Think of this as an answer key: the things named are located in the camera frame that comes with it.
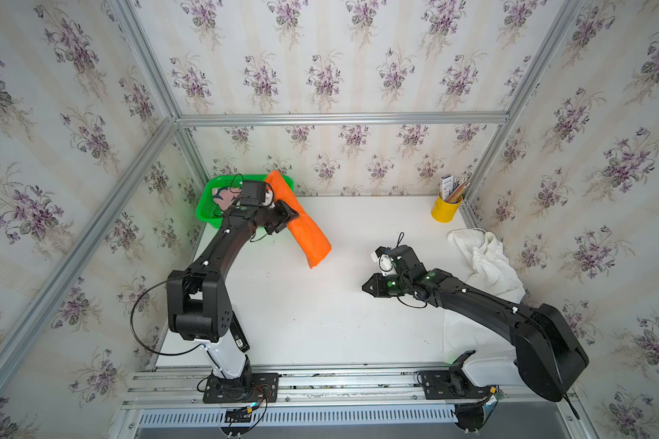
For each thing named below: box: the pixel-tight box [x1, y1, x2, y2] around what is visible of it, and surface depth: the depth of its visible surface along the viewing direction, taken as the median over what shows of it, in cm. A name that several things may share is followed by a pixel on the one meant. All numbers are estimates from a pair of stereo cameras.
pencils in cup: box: [439, 173, 471, 204], surface depth 107 cm
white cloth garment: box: [446, 226, 527, 304], surface depth 94 cm
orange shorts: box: [265, 170, 333, 269], surface depth 87 cm
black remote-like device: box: [229, 310, 251, 354], surface depth 80 cm
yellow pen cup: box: [430, 195, 463, 224], surface depth 113 cm
